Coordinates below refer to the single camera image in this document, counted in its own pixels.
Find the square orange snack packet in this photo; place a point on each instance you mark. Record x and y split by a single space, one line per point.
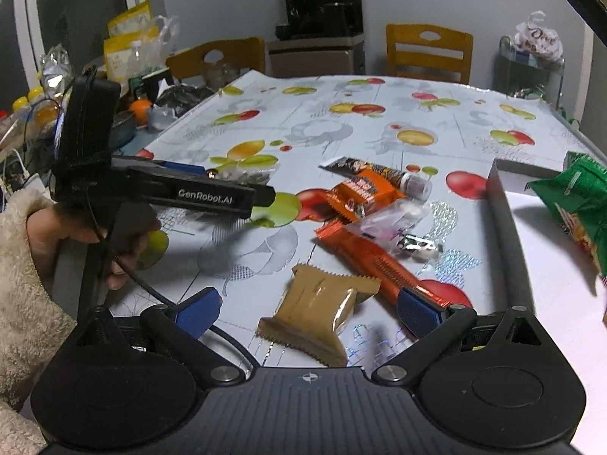
367 192

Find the person's left forearm beige sleeve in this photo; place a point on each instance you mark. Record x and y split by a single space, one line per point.
23 317

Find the person's left hand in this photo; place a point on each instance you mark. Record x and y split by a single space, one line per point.
42 241

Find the white printed plastic bag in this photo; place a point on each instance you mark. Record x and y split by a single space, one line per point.
538 38

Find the long orange snack packet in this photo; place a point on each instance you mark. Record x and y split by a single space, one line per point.
370 256

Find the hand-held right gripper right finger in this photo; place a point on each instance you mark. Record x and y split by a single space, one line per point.
417 312

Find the clear white candy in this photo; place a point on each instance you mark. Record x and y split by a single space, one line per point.
389 220

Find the wrapped candies on side table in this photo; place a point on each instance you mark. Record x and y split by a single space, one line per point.
533 92

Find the brown snack tube clear cap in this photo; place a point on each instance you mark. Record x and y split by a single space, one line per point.
417 185

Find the glass jar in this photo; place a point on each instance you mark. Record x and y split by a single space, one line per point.
220 75

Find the grey cabinet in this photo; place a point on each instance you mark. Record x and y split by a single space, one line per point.
313 57

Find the dark round bowl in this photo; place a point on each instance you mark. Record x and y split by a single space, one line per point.
124 127

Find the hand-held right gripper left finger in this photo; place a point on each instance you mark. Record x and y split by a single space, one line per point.
201 310

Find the yellow lid jar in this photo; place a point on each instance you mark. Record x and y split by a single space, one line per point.
20 106
37 95

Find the shiny foil candy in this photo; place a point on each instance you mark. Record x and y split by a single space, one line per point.
419 245

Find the fruit print tablecloth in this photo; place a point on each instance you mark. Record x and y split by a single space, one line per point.
332 118

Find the grey cardboard box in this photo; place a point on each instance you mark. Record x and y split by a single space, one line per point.
545 256

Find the tan snack packet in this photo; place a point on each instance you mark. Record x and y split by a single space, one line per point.
313 313

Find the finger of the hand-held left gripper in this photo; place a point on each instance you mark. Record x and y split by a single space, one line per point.
185 168
263 195

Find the green snack bag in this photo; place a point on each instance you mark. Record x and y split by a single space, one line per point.
578 194

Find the orange fruit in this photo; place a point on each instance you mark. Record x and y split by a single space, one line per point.
141 109

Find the black plastic bag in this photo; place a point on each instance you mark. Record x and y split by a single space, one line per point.
185 97

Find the wooden chair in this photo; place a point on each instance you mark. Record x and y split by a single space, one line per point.
237 54
427 61

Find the black drinks machine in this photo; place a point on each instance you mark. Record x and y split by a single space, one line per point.
327 9

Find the yellow snack bag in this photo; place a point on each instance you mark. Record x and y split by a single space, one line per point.
130 19
118 57

